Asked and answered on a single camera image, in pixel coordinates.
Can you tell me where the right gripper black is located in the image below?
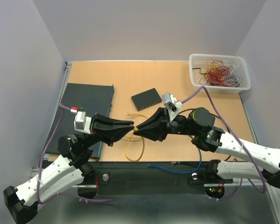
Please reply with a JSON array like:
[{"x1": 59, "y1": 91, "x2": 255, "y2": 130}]
[{"x1": 133, "y1": 106, "x2": 198, "y2": 141}]

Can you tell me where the blue ethernet cable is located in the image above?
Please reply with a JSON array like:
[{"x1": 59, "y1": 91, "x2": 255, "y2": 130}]
[{"x1": 147, "y1": 135, "x2": 203, "y2": 175}]

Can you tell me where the aluminium frame rail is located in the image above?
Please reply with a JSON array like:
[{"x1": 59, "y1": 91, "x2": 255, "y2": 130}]
[{"x1": 18, "y1": 62, "x2": 73, "y2": 224}]

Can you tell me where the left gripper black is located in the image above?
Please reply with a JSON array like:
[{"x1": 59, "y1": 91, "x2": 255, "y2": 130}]
[{"x1": 82, "y1": 112, "x2": 136, "y2": 148}]

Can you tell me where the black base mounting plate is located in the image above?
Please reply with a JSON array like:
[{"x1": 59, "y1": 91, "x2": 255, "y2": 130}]
[{"x1": 67, "y1": 160, "x2": 234, "y2": 196}]

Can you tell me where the large rack network switch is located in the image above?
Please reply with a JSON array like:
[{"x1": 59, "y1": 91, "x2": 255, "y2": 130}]
[{"x1": 46, "y1": 83, "x2": 114, "y2": 155}]

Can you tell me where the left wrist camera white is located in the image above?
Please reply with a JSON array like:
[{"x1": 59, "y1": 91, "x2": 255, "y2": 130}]
[{"x1": 70, "y1": 107, "x2": 90, "y2": 133}]

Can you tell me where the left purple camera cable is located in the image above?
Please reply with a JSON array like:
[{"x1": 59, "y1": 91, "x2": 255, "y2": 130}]
[{"x1": 36, "y1": 103, "x2": 112, "y2": 204}]

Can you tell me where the black cable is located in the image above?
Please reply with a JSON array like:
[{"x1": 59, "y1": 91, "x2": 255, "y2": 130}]
[{"x1": 182, "y1": 108, "x2": 233, "y2": 161}]

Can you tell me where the small black network switch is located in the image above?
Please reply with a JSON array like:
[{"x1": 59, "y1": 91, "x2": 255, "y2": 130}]
[{"x1": 131, "y1": 88, "x2": 162, "y2": 111}]

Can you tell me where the tangled coloured wires bundle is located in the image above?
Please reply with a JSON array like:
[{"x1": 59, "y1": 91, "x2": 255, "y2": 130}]
[{"x1": 192, "y1": 56, "x2": 243, "y2": 88}]

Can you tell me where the yellow ethernet cable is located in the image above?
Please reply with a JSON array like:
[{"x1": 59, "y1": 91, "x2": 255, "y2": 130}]
[{"x1": 125, "y1": 113, "x2": 149, "y2": 162}]

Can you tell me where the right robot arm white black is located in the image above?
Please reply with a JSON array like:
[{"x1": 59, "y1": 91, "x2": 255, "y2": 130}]
[{"x1": 134, "y1": 107, "x2": 280, "y2": 189}]

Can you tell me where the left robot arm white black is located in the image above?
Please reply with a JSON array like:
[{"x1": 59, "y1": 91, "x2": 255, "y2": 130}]
[{"x1": 3, "y1": 111, "x2": 134, "y2": 224}]

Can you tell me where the white plastic basket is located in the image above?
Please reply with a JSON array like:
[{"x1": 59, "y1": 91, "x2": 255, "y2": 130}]
[{"x1": 189, "y1": 54, "x2": 251, "y2": 94}]

